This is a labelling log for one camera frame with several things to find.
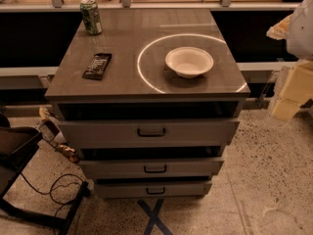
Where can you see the grey drawer cabinet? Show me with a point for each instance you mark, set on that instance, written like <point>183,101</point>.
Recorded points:
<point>137,83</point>

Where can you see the top grey drawer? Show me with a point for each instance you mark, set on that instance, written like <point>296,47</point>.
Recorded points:
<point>151,133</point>

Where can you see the crumpled snack bag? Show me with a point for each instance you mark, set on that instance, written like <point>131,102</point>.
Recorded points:
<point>54,137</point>

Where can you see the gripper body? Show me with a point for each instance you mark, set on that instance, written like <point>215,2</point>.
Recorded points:
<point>301,33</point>

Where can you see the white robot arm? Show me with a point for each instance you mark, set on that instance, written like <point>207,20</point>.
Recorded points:
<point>297,29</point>

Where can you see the green soda can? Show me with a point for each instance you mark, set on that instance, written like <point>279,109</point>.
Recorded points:
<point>91,16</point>

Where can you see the white paper bowl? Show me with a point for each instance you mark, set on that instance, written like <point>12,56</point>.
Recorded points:
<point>189,62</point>

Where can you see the middle grey drawer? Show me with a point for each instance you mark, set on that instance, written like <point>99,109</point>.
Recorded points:
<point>157,168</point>

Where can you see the black snack bar wrapper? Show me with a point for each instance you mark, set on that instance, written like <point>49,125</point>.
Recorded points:
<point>97,66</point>

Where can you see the blue tape cross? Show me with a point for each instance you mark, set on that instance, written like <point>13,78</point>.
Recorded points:
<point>154,219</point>

